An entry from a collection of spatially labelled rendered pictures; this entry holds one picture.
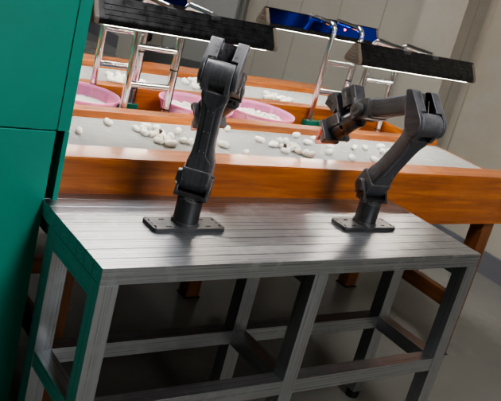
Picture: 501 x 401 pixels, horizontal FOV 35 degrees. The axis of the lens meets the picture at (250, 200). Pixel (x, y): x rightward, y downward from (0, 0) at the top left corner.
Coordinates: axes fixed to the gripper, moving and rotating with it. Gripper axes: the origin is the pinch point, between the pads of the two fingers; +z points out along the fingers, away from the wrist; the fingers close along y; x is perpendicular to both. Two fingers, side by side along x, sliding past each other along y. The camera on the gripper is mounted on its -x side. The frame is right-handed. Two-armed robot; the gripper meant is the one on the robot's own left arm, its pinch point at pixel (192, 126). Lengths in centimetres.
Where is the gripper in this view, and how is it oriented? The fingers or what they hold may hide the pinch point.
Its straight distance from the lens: 224.6
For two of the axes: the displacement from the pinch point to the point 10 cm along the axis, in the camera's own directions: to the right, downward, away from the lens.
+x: 1.6, 9.5, -2.6
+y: -8.1, -0.3, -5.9
